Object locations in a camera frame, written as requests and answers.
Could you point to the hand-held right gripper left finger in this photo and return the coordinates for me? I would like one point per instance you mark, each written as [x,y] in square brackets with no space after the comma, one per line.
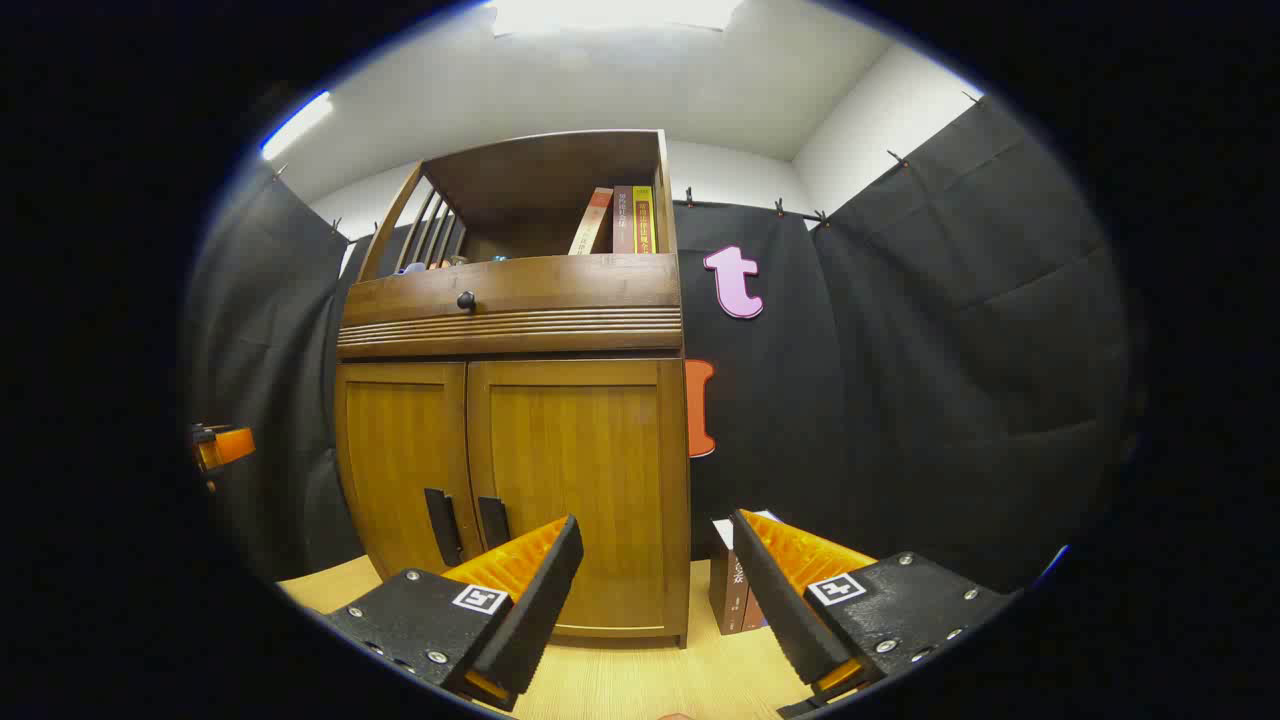
[535,620]

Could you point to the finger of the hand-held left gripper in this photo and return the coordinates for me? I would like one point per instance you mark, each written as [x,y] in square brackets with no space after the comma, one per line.
[232,444]

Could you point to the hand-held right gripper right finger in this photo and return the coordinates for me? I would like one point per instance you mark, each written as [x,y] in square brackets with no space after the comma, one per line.
[780,610]

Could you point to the wooden shoe cabinet door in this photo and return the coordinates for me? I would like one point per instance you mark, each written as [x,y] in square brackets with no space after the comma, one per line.
[590,450]
[400,450]

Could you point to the wooden double-door shoe cabinet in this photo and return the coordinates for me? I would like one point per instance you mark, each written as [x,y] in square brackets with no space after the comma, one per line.
[540,175]

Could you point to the dark brown book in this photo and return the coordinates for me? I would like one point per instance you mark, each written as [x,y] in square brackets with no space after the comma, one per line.
[728,590]

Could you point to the black backdrop cloth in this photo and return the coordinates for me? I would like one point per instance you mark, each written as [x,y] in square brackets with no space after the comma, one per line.
[950,350]

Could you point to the ceiling tube light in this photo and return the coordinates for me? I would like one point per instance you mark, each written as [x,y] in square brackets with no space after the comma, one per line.
[296,125]

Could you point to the tan book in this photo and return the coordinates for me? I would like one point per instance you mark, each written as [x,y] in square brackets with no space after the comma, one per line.
[592,222]

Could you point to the maroon book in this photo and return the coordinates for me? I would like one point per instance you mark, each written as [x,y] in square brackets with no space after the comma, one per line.
[622,220]

